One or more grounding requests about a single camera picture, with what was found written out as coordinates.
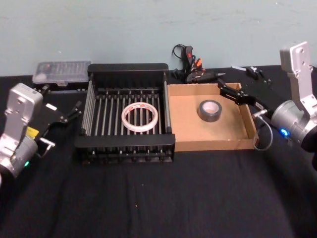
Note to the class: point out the clear plastic case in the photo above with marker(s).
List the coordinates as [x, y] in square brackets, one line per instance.
[62, 70]

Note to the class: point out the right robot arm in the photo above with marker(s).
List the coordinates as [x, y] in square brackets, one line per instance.
[299, 74]

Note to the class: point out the roll of silver tape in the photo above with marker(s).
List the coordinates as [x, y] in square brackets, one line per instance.
[209, 116]

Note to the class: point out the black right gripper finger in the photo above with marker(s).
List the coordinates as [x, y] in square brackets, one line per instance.
[230, 96]
[229, 88]

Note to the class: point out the black table cloth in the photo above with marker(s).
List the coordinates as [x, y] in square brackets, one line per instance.
[158, 198]

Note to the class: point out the plain pale wall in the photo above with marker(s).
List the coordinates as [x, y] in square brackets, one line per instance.
[123, 29]

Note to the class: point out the roll of white tape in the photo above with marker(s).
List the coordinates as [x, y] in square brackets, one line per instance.
[128, 124]

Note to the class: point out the small black part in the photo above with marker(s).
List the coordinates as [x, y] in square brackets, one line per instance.
[260, 73]
[268, 81]

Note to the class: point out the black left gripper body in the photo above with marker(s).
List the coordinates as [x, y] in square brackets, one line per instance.
[53, 115]

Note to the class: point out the black rack with steel bars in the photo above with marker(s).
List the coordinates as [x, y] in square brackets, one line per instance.
[123, 145]

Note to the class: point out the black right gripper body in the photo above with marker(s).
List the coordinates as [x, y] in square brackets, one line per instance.
[252, 102]

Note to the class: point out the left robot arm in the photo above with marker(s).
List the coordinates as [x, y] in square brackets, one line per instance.
[22, 104]

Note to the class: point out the shallow brown cardboard tray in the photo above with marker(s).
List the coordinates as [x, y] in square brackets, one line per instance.
[188, 134]

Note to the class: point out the small white three-armed plastic piece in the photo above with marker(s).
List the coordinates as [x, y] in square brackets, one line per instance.
[253, 69]

